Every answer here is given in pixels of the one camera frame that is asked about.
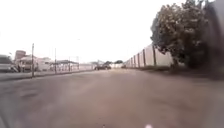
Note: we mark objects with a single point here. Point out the low pale buildings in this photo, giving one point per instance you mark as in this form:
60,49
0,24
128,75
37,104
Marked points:
31,62

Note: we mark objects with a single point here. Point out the short thin pole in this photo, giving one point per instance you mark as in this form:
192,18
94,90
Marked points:
55,61

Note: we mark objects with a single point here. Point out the robot's own part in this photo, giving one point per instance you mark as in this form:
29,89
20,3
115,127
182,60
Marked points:
148,126

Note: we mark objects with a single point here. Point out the dark car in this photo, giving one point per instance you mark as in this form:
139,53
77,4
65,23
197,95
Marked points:
102,67

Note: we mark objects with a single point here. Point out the pale wall with pillars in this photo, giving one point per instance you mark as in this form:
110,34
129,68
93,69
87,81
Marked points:
148,58

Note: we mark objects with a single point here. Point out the grey-brown paved road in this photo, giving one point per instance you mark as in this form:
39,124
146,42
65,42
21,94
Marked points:
113,100

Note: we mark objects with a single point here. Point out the raised grey kerb strip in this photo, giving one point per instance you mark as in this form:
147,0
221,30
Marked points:
40,75

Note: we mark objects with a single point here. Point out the tall thin pole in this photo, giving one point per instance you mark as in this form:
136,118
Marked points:
32,60

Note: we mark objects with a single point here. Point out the large dark green tree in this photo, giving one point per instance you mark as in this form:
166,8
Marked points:
181,30

